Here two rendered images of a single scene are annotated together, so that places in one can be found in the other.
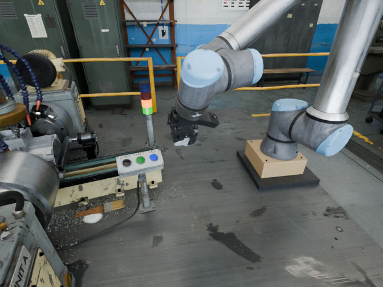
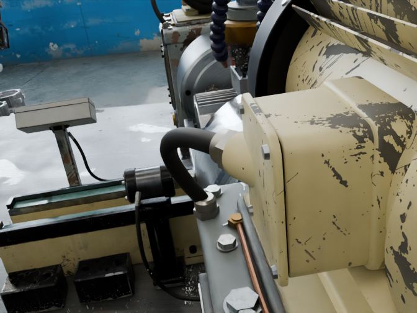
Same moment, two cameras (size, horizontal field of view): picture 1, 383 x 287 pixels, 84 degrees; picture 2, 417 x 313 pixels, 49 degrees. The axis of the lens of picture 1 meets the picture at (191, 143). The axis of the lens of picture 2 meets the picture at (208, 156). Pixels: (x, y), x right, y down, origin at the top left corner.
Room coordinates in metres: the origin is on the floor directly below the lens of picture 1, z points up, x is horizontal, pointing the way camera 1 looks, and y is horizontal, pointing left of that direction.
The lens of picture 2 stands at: (1.55, 0.82, 1.39)
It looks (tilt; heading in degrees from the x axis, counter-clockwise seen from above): 26 degrees down; 197
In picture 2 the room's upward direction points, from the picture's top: 8 degrees counter-clockwise
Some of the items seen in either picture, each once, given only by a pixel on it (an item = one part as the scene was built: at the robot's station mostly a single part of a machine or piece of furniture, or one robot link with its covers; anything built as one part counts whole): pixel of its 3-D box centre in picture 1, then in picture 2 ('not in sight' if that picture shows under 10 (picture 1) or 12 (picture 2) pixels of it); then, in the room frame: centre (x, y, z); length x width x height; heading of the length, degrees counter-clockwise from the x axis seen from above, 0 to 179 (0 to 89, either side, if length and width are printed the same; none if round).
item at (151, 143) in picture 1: (148, 116); not in sight; (1.19, 0.26, 1.01); 0.08 x 0.08 x 0.42; 20
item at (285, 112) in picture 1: (288, 118); not in sight; (0.95, -0.47, 1.11); 0.17 x 0.15 x 0.18; 28
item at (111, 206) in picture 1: (101, 209); not in sight; (0.65, 0.40, 0.80); 0.21 x 0.05 x 0.01; 111
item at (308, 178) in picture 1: (274, 165); not in sight; (0.95, -0.46, 0.82); 0.32 x 0.32 x 0.03; 9
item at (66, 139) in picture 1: (64, 151); (193, 148); (0.79, 0.56, 1.01); 0.26 x 0.04 x 0.03; 21
